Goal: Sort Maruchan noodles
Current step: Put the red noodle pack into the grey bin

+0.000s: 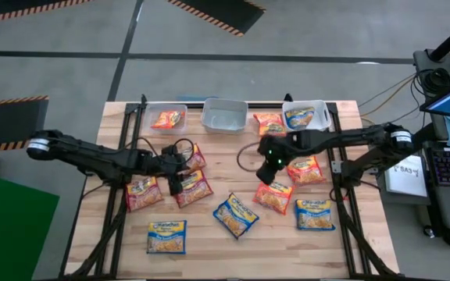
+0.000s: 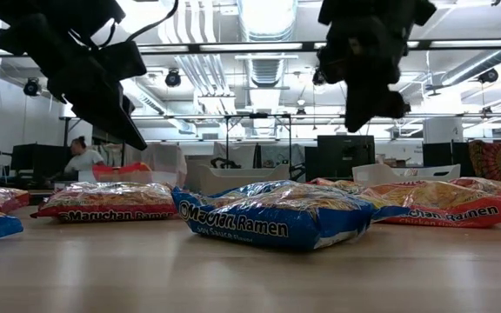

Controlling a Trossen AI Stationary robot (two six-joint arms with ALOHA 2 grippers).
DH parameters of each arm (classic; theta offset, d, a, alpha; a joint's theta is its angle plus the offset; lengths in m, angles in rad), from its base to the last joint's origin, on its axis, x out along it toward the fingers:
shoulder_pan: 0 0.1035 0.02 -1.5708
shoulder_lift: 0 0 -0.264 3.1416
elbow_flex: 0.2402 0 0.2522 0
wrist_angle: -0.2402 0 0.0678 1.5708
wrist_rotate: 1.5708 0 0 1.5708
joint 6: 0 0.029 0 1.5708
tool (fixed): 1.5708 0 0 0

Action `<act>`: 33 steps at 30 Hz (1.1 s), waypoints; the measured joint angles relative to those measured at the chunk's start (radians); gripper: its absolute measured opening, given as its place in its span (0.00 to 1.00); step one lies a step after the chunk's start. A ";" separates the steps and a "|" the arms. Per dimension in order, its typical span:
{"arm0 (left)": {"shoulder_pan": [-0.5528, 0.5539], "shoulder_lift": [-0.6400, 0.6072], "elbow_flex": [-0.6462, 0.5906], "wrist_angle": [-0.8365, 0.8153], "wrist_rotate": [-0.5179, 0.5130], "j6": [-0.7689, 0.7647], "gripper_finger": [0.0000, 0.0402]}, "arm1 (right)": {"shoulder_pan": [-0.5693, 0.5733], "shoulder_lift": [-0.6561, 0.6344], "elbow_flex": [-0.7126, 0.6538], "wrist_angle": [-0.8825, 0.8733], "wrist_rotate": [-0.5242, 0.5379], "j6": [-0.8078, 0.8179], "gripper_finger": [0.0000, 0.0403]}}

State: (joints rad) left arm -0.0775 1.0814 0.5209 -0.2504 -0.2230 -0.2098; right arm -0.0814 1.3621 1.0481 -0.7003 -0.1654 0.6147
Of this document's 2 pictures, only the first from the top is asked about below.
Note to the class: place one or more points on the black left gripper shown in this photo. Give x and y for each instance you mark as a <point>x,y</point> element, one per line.
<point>162,166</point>

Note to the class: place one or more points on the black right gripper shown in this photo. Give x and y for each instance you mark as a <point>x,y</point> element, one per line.
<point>279,146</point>

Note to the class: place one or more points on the red Maruchan ramen packet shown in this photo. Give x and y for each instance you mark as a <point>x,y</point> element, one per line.
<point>195,191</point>
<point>143,194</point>
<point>197,160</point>

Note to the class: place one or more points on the orange Maruchan ramen packet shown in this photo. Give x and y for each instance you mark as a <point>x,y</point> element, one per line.
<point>270,124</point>
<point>166,120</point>
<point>306,171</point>
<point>273,198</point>

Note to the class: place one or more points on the blue Maruchan ramen packet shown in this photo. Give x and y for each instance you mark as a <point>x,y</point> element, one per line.
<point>166,238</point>
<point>299,118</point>
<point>235,215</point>
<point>315,215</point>

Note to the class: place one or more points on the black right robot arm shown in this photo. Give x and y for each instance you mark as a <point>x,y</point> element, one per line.
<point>346,137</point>

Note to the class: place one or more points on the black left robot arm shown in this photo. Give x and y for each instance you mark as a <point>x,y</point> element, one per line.
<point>92,156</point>

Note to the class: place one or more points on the black clamp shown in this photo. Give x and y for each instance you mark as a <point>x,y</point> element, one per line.
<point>288,97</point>
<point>143,99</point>

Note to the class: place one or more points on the grey plastic bin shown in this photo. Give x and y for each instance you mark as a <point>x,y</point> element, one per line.
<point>225,117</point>

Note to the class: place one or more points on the clear plastic bin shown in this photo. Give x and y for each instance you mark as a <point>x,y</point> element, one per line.
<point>148,117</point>

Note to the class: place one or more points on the blue tape strip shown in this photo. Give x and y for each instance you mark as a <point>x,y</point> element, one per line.
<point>190,98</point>

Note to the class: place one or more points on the white paper label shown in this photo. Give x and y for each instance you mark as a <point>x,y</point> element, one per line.
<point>406,179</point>

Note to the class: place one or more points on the black hazard-striped floor mat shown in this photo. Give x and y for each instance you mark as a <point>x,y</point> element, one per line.
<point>6,8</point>
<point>2,125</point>
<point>225,11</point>

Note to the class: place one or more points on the black diagonal bar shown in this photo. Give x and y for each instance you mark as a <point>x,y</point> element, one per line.
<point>426,134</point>

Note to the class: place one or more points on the grey computer box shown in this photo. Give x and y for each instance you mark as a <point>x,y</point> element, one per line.
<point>420,58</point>

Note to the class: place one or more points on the green floor mat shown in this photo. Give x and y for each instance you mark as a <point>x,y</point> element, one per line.
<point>10,234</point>

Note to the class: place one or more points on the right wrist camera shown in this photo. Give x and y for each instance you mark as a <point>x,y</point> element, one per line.
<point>270,173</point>

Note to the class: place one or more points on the silver metal bracket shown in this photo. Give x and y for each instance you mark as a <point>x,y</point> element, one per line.
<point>336,167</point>

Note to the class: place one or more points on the black aluminium table frame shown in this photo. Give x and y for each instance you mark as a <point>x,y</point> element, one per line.
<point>131,107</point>

